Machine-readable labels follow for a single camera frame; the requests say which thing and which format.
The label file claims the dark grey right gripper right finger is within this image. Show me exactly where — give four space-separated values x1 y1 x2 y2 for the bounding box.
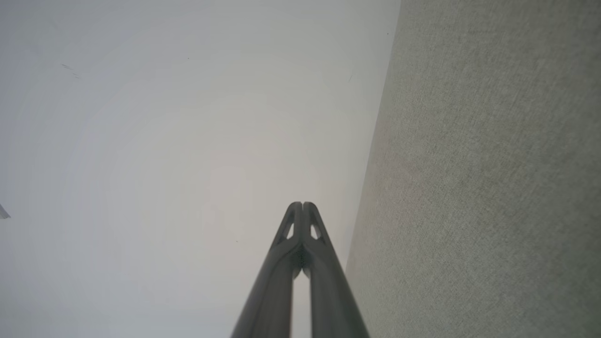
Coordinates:
302 202 370 338

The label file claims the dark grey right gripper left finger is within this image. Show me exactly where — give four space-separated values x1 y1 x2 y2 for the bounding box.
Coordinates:
231 202 303 338

